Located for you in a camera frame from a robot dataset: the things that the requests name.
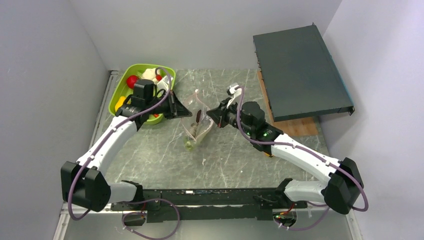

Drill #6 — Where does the dark green metal case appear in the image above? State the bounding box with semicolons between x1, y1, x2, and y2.
253;24;355;122

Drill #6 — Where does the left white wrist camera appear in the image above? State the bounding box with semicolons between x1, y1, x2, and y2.
156;75;174;97

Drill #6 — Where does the clear zip top bag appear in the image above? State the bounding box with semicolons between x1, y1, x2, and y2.
181;89;214;151

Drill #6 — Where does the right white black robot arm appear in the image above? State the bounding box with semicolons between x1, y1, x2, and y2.
206;98;369;215

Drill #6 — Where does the green celery stalk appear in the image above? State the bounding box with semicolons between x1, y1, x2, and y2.
184;140;196;151

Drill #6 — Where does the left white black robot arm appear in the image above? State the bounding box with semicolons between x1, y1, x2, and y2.
60;76;192;212

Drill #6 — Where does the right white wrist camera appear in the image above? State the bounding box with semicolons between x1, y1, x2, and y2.
226;82;244;108

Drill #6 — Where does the dark purple onion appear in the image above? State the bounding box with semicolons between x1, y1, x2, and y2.
195;109;202;125

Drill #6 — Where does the green plastic basket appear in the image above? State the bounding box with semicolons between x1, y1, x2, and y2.
108;63;176;127

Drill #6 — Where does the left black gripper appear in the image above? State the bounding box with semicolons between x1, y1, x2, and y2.
146;89;193;120

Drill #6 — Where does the yellow bell pepper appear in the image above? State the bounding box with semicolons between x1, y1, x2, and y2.
114;96;126;113

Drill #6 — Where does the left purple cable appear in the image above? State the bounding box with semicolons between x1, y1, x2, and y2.
67;67;181;240

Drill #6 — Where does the red tomato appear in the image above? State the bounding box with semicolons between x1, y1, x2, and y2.
126;75;140;90

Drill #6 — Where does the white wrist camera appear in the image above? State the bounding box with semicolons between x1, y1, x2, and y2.
156;75;174;97
226;82;244;108

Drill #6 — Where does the white cauliflower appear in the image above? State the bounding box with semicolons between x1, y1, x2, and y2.
141;68;162;83

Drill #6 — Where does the wooden board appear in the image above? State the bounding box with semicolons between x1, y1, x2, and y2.
257;70;319;137

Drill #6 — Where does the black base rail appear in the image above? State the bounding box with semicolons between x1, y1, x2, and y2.
111;188;307;223

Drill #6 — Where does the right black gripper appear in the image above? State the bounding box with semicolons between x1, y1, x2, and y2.
207;97;254;137

